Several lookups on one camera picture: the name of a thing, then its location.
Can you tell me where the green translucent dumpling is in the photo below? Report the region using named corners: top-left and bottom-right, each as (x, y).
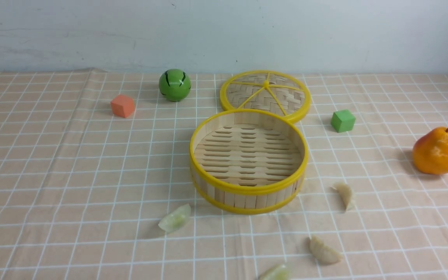
top-left (158, 204), bottom-right (191, 233)

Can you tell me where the pale beige dumpling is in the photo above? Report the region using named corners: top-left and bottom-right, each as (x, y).
top-left (332, 182), bottom-right (356, 212)

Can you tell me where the beige pleated dumpling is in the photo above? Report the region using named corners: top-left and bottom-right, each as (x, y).
top-left (309, 234), bottom-right (342, 265)

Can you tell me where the bamboo steamer tray yellow rim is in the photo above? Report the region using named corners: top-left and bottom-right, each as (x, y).
top-left (189, 109), bottom-right (309, 215)

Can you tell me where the woven bamboo steamer lid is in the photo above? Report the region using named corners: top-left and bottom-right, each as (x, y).
top-left (219, 70), bottom-right (312, 123)

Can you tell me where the green watermelon ball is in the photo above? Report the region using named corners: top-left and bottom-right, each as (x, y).
top-left (158, 68), bottom-right (191, 102)

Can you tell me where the orange cube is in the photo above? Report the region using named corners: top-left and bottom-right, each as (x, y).
top-left (110, 94), bottom-right (136, 118)

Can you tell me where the green cube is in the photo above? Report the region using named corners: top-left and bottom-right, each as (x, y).
top-left (331, 109), bottom-right (356, 133)

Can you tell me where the checked beige tablecloth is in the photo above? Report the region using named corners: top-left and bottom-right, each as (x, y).
top-left (0, 70), bottom-right (448, 280)

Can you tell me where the orange yellow pear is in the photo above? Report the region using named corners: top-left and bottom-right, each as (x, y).
top-left (412, 126), bottom-right (448, 175)

